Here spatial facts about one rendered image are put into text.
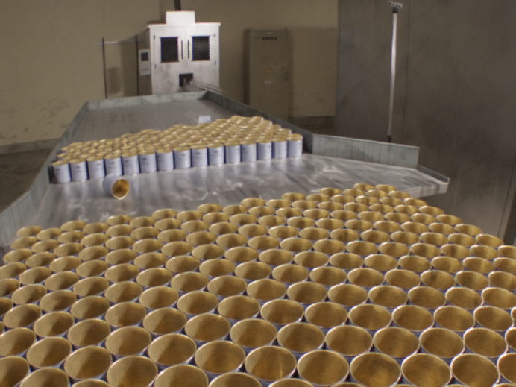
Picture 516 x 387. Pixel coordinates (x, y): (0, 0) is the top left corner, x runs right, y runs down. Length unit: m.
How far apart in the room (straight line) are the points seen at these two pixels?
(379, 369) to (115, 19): 7.26
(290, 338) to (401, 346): 0.17
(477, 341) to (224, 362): 0.39
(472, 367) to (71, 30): 7.40
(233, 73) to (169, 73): 2.04
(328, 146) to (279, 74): 5.96
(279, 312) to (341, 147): 1.20
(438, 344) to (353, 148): 1.25
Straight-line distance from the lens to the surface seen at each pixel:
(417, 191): 1.50
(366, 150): 1.75
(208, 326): 0.64
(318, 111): 8.60
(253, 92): 7.53
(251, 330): 0.62
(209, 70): 6.17
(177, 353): 0.61
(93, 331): 0.66
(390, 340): 0.63
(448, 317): 0.70
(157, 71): 6.03
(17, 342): 0.70
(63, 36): 7.54
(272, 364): 0.58
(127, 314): 0.69
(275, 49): 7.64
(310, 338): 0.61
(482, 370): 0.61
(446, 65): 3.26
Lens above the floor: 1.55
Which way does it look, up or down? 21 degrees down
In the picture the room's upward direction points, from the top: straight up
